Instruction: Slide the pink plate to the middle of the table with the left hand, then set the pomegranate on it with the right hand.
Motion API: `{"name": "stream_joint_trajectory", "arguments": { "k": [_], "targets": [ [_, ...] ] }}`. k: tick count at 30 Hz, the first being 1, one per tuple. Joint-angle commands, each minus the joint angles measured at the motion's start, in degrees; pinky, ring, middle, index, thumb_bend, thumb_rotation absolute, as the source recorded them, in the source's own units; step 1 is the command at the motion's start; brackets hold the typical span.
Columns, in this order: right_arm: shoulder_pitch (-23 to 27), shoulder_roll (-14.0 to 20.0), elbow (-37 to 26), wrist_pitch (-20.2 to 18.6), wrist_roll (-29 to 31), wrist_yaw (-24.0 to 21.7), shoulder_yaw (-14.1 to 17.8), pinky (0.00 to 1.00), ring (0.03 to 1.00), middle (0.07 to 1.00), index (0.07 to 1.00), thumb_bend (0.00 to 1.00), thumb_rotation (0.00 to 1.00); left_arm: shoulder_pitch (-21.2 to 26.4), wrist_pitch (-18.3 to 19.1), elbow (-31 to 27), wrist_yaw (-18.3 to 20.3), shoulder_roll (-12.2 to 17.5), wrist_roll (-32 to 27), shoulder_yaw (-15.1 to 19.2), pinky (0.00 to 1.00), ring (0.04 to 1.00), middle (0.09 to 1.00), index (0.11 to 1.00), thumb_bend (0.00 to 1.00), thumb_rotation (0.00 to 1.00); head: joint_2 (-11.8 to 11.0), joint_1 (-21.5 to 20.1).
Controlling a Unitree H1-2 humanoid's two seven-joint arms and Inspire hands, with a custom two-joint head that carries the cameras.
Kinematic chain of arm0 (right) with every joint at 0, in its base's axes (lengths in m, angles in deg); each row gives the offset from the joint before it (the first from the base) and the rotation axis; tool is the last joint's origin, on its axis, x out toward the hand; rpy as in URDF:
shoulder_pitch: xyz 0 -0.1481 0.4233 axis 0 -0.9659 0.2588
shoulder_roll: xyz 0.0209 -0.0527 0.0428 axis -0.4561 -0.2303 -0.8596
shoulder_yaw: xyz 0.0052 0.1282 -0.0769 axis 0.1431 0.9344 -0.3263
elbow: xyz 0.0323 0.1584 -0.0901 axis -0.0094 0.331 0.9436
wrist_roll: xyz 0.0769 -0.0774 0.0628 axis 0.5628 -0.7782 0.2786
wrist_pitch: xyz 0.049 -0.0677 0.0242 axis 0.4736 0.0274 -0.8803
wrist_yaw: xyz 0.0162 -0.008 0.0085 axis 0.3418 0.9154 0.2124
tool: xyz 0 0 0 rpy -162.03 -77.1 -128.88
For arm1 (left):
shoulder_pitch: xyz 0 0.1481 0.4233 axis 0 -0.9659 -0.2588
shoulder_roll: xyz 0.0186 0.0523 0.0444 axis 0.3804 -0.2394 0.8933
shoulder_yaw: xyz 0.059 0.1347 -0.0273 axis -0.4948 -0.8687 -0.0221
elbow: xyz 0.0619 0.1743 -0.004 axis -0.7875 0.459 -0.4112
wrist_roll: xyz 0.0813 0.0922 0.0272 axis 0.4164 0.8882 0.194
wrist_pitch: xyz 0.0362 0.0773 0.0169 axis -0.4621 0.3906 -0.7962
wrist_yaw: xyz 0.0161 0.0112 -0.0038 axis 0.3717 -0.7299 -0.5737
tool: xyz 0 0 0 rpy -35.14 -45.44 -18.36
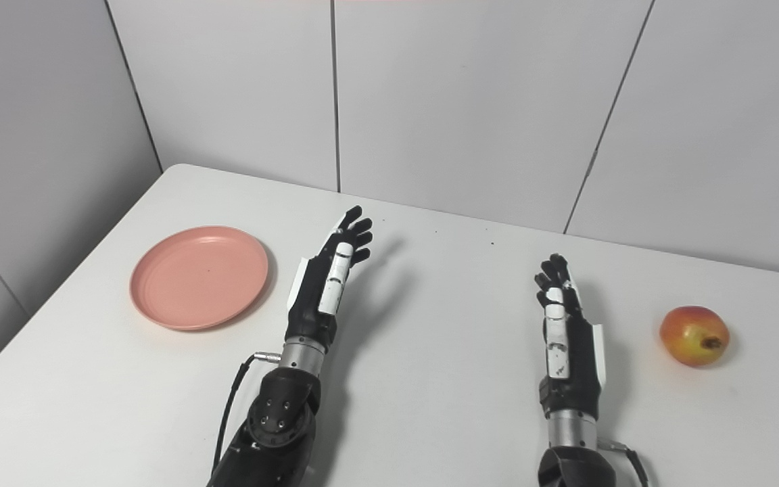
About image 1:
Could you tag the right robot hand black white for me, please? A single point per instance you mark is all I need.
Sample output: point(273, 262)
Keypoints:
point(575, 358)

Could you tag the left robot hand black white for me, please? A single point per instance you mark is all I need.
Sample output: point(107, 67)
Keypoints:
point(312, 304)

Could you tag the pink round plate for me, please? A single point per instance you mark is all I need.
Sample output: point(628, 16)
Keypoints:
point(199, 279)

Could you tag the red yellow apple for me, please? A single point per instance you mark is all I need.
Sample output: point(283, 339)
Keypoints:
point(690, 335)

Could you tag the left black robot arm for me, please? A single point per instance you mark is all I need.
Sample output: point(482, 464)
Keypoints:
point(274, 426)

